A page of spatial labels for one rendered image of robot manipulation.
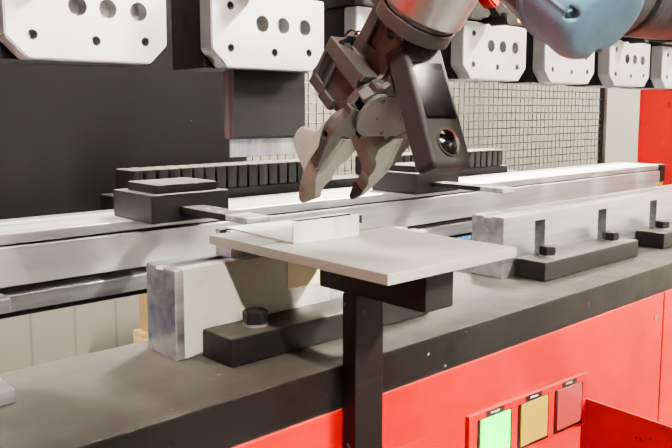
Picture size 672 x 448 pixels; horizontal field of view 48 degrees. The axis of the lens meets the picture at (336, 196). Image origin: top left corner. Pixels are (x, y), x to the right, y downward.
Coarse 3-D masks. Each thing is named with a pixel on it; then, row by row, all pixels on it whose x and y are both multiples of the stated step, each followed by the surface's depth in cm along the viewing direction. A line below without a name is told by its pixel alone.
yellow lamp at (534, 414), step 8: (536, 400) 78; (544, 400) 79; (528, 408) 77; (536, 408) 78; (544, 408) 79; (528, 416) 77; (536, 416) 78; (544, 416) 79; (520, 424) 77; (528, 424) 77; (536, 424) 78; (544, 424) 79; (520, 432) 77; (528, 432) 77; (536, 432) 78; (544, 432) 79; (520, 440) 77; (528, 440) 77
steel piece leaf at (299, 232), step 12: (348, 216) 78; (252, 228) 82; (264, 228) 82; (276, 228) 82; (288, 228) 82; (300, 228) 74; (312, 228) 75; (324, 228) 76; (336, 228) 77; (348, 228) 78; (288, 240) 75; (300, 240) 74; (312, 240) 75
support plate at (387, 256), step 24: (216, 240) 79; (240, 240) 76; (264, 240) 76; (336, 240) 76; (360, 240) 76; (384, 240) 76; (408, 240) 76; (432, 240) 76; (456, 240) 76; (312, 264) 67; (336, 264) 65; (360, 264) 64; (384, 264) 64; (408, 264) 64; (432, 264) 64; (456, 264) 66; (480, 264) 69
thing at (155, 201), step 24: (120, 192) 102; (144, 192) 100; (168, 192) 99; (192, 192) 100; (216, 192) 103; (120, 216) 103; (144, 216) 98; (168, 216) 98; (192, 216) 101; (216, 216) 93; (240, 216) 90; (264, 216) 90
